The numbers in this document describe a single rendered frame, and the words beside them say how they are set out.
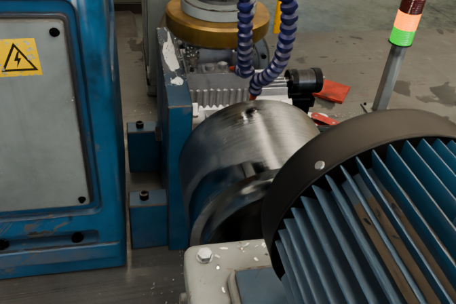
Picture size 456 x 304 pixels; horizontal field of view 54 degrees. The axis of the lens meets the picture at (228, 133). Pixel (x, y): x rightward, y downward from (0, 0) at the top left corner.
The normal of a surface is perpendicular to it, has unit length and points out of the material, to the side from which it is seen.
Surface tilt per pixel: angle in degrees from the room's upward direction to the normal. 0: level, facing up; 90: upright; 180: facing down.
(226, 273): 0
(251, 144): 17
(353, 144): 29
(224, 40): 90
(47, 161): 90
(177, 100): 0
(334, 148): 35
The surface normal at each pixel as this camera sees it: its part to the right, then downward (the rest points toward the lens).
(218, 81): 0.19, 0.59
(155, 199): 0.07, -0.80
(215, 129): -0.51, -0.62
